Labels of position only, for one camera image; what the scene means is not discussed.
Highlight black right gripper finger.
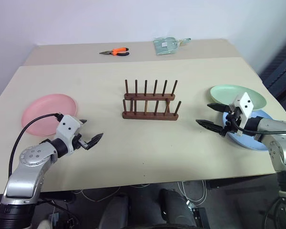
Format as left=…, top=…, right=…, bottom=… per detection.
left=206, top=103, right=231, bottom=113
left=195, top=119, right=224, bottom=135

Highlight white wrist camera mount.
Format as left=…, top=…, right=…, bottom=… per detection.
left=55, top=114, right=83, bottom=154
left=229, top=92, right=254, bottom=137

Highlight green plate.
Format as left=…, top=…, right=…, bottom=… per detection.
left=209, top=84, right=267, bottom=111

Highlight pale green packaged cloth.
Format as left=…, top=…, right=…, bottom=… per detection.
left=153, top=36, right=192, bottom=56

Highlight blue plate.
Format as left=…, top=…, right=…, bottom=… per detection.
left=223, top=109, right=276, bottom=152

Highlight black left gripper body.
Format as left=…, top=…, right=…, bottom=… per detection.
left=72, top=133, right=86, bottom=151

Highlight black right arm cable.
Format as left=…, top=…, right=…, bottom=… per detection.
left=225, top=112, right=286, bottom=135

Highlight pink plate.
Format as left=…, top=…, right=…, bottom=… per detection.
left=21, top=94, right=78, bottom=137

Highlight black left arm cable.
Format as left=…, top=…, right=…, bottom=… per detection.
left=9, top=113, right=64, bottom=177

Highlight white floor cable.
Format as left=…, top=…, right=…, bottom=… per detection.
left=177, top=180, right=207, bottom=206
left=80, top=183, right=148, bottom=203

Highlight wooden dish rack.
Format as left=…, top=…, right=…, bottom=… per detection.
left=122, top=79, right=182, bottom=121

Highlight black table frame bar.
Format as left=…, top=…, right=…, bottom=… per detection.
left=205, top=175, right=278, bottom=191

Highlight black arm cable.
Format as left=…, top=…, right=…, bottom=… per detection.
left=9, top=113, right=64, bottom=177
left=225, top=112, right=286, bottom=135

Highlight black floor box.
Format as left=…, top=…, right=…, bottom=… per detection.
left=192, top=207, right=210, bottom=229

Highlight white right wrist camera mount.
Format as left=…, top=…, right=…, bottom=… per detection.
left=229, top=92, right=254, bottom=137

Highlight orange black pliers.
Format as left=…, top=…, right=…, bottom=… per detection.
left=99, top=47, right=131, bottom=57

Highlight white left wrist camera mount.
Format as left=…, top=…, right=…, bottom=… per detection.
left=55, top=114, right=83, bottom=154

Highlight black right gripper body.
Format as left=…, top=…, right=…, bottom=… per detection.
left=220, top=107, right=241, bottom=138

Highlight dark rounded shape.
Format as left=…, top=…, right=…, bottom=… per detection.
left=99, top=193, right=130, bottom=229
left=159, top=187, right=197, bottom=229

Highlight black metal shelf frame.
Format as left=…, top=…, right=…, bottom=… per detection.
left=261, top=38, right=286, bottom=102

